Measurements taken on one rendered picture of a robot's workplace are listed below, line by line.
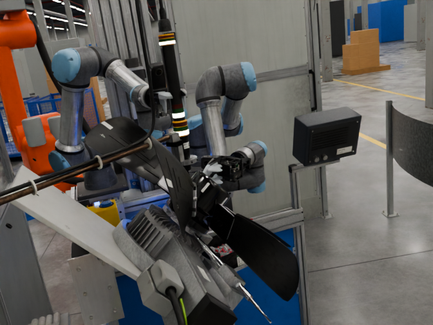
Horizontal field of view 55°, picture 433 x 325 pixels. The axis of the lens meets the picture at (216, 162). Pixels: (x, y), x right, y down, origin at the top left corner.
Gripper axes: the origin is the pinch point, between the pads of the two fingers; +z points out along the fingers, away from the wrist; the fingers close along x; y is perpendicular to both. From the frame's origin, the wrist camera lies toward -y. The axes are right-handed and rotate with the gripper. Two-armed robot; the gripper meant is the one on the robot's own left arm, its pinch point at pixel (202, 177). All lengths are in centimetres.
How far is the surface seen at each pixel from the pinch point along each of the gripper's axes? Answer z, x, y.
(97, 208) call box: 13.4, 15.0, -39.0
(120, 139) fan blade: 25.8, -19.3, -7.9
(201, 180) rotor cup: 18.3, -8.6, 13.8
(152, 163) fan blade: 22.7, -12.6, 0.5
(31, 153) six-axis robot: -139, 88, -343
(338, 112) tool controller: -70, -9, 21
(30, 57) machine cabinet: -533, 43, -942
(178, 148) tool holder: 15.1, -15.2, 3.6
